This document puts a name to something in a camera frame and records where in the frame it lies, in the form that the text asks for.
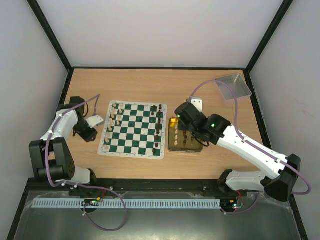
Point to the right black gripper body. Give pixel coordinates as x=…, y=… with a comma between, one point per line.
x=186, y=124

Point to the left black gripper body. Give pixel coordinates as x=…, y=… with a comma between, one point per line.
x=79, y=128

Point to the gold metal tin tray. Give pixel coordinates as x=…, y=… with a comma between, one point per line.
x=181, y=140

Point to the green white chess board mat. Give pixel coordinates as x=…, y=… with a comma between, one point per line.
x=134, y=130

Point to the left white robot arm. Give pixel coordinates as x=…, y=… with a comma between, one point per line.
x=50, y=156

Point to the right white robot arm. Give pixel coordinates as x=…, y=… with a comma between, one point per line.
x=277, y=172

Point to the silver square metal tin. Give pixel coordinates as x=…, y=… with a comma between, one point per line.
x=236, y=83

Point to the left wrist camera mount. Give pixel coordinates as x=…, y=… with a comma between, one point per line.
x=94, y=121

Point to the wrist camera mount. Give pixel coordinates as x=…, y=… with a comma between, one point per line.
x=197, y=102
x=94, y=121

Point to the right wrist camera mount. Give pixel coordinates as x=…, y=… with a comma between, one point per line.
x=197, y=102

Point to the black aluminium frame rail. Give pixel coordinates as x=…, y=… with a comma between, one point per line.
x=202, y=187

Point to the white slotted cable duct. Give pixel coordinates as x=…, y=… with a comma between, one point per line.
x=64, y=203

